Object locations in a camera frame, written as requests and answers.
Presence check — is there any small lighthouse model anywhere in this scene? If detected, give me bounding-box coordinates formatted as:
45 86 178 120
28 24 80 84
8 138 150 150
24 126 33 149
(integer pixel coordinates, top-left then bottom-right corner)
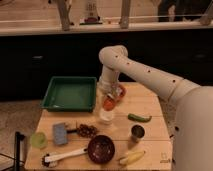
80 0 102 25

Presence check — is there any green chili pepper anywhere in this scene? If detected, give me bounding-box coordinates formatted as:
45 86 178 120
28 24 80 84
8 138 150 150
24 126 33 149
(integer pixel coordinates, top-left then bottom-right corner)
128 114 152 123

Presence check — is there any red apple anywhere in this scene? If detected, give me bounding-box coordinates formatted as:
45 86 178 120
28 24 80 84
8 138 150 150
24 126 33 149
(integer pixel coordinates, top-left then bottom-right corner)
102 97 116 111

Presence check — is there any black stand left of table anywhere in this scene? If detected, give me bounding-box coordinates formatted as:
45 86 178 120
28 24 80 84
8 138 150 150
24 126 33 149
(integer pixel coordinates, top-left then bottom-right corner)
0 132 25 171

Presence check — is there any green plastic tray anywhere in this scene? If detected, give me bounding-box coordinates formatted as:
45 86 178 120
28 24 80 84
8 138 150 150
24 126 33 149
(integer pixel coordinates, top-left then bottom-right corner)
42 76 97 112

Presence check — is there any light green plastic cup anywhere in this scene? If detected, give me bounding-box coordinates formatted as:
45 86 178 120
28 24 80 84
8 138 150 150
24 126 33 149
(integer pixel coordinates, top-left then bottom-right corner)
30 132 47 149

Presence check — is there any wooden chair leg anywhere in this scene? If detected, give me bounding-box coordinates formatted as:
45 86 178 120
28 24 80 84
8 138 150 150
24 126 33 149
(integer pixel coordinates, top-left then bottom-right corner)
119 0 131 29
56 0 70 31

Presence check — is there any metal cup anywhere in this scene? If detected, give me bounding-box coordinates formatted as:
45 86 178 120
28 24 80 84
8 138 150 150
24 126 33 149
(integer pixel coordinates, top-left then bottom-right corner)
131 125 145 143

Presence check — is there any yellow corn cob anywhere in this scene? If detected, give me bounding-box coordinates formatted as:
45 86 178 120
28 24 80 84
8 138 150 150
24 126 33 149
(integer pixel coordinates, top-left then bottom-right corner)
119 151 145 165

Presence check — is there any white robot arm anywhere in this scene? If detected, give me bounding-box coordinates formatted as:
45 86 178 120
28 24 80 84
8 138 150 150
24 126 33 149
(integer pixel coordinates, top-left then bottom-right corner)
99 45 213 171

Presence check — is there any white paper cup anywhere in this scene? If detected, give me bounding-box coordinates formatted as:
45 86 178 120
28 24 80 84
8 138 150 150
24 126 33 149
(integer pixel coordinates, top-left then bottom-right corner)
99 109 114 124

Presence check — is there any dark red frying pan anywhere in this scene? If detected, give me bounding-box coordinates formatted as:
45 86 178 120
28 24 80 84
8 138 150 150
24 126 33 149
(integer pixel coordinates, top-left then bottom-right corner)
42 135 115 168

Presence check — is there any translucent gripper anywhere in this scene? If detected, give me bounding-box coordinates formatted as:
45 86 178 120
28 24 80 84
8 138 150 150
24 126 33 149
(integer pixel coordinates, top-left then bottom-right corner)
99 82 126 102

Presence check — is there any wooden chair leg centre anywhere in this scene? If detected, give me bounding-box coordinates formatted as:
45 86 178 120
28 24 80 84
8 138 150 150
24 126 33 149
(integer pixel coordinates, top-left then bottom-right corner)
119 0 131 29

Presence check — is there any wooden chair leg left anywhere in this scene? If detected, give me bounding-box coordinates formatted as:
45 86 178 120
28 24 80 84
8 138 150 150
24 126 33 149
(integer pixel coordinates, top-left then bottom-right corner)
56 0 70 31

